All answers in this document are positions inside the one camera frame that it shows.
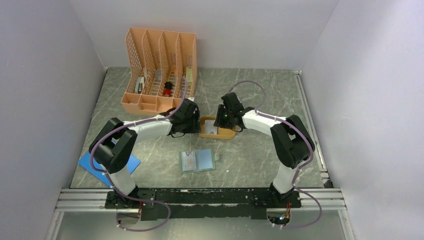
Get yellow oval tray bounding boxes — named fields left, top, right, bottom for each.
left=199, top=115, right=236, bottom=140

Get white VIP credit card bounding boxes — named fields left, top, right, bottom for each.
left=181, top=151, right=198, bottom=172

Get light blue credit card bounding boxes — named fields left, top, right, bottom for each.
left=196, top=149, right=215, bottom=170

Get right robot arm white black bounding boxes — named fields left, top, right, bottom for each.
left=214, top=92, right=315, bottom=207

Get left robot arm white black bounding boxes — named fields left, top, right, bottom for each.
left=88, top=98, right=201, bottom=208

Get red black small bottle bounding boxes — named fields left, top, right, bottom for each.
left=162, top=81, right=173, bottom=97

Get pale green eraser box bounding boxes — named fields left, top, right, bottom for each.
left=185, top=66, right=193, bottom=89

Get grey white utility knife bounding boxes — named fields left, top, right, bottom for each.
left=134, top=75, right=146, bottom=94

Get peach plastic file organizer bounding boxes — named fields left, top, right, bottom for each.
left=121, top=27, right=198, bottom=116

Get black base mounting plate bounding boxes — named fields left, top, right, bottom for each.
left=104, top=187, right=302, bottom=221

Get blue notebook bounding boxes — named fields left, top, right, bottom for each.
left=78, top=152, right=141, bottom=188

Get aluminium rail frame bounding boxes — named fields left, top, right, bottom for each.
left=56, top=68, right=354, bottom=240

